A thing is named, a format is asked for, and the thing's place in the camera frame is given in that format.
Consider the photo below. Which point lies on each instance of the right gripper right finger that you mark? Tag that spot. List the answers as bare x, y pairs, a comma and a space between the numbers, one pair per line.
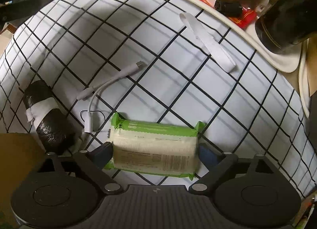
219, 166

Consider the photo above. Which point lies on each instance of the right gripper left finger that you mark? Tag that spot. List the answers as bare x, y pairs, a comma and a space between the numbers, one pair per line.
91, 165

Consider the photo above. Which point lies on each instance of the black bag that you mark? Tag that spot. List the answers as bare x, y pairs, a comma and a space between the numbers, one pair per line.
55, 132

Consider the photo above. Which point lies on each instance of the green tissue pack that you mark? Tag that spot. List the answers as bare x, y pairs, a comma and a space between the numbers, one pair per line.
154, 148

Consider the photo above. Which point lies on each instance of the cardboard box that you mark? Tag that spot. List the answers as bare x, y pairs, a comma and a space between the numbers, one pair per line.
20, 153

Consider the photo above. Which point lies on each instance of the checkered tablecloth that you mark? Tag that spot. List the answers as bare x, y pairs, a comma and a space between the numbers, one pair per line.
165, 61

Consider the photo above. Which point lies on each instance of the white serving tray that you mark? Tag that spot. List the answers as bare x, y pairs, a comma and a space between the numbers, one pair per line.
288, 61

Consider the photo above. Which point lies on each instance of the black thermos bottle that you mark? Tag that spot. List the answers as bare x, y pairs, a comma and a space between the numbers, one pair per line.
286, 23

